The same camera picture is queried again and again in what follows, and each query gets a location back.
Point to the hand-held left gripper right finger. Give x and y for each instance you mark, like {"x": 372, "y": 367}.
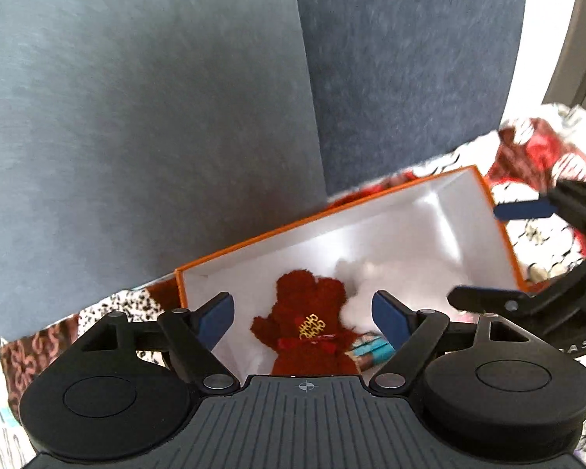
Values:
{"x": 388, "y": 322}

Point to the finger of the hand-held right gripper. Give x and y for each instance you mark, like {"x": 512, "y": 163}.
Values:
{"x": 522, "y": 210}
{"x": 488, "y": 299}

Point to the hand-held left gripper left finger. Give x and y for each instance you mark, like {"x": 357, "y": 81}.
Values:
{"x": 217, "y": 320}

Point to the teal striped item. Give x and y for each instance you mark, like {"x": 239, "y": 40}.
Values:
{"x": 371, "y": 351}

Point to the red plush toy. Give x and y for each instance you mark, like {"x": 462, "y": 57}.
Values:
{"x": 298, "y": 303}

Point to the orange cardboard box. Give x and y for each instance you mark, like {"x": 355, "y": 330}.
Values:
{"x": 420, "y": 215}

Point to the red floral printed blanket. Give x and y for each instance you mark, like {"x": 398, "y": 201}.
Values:
{"x": 532, "y": 156}

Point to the dark blue headboard panel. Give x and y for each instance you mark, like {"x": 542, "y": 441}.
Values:
{"x": 410, "y": 58}

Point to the light grey headboard panel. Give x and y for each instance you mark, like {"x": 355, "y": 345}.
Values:
{"x": 127, "y": 132}

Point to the grey frame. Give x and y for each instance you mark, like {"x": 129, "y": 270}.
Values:
{"x": 576, "y": 34}

